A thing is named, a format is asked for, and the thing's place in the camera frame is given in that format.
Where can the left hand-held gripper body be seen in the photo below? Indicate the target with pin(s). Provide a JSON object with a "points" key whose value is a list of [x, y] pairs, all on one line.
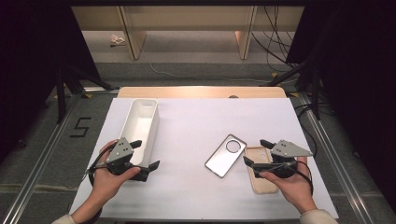
{"points": [[120, 152]]}

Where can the person's left hand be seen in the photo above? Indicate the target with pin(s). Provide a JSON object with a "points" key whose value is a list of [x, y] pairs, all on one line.
{"points": [[104, 185]]}

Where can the crumpled paper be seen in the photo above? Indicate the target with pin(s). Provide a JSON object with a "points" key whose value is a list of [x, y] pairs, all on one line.
{"points": [[117, 40]]}

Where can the white table sheet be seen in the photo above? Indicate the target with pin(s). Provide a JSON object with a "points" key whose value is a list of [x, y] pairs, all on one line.
{"points": [[193, 124]]}

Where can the person's right hand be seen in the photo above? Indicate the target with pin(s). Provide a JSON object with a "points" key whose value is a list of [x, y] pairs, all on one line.
{"points": [[294, 189]]}

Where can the aluminium floor rail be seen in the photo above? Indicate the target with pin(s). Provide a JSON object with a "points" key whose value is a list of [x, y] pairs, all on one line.
{"points": [[342, 174], [43, 157]]}

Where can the black curtain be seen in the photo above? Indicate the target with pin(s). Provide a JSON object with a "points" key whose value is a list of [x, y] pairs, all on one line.
{"points": [[358, 62], [31, 46]]}

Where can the light wooden desk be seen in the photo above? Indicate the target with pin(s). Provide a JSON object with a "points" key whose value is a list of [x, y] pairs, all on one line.
{"points": [[186, 18]]}

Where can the wooden table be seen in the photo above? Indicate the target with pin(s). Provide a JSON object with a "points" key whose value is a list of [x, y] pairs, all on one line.
{"points": [[202, 92]]}

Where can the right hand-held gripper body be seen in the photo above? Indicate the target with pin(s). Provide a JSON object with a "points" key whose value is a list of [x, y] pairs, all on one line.
{"points": [[288, 149]]}

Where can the yellow tape piece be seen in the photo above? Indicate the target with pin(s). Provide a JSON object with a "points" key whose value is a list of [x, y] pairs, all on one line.
{"points": [[274, 75], [293, 94], [87, 95]]}

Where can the grey phone case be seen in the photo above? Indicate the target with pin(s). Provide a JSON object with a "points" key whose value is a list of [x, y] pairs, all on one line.
{"points": [[222, 158]]}

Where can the beige phone case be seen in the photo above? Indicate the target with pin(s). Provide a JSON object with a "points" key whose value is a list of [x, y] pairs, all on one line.
{"points": [[264, 186]]}

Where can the white storage box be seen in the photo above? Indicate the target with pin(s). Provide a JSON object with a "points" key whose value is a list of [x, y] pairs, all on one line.
{"points": [[140, 124]]}

